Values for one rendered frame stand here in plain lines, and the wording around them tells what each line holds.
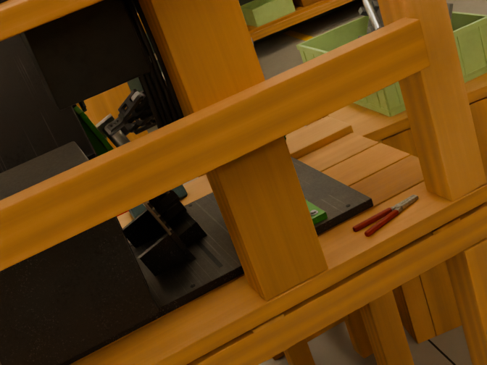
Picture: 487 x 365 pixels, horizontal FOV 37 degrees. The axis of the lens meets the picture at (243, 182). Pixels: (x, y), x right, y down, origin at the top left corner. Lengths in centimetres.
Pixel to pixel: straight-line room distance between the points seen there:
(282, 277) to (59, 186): 47
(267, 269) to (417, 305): 123
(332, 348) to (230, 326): 135
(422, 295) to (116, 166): 155
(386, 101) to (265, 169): 103
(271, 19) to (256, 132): 572
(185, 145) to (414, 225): 53
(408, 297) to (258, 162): 130
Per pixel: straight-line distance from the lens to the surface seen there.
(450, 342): 258
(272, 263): 136
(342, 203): 159
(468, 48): 240
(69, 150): 143
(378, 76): 131
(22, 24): 112
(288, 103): 123
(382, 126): 224
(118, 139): 152
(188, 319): 143
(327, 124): 206
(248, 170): 128
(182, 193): 190
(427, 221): 150
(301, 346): 245
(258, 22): 688
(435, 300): 255
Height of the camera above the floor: 161
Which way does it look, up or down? 22 degrees down
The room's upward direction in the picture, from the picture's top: 20 degrees counter-clockwise
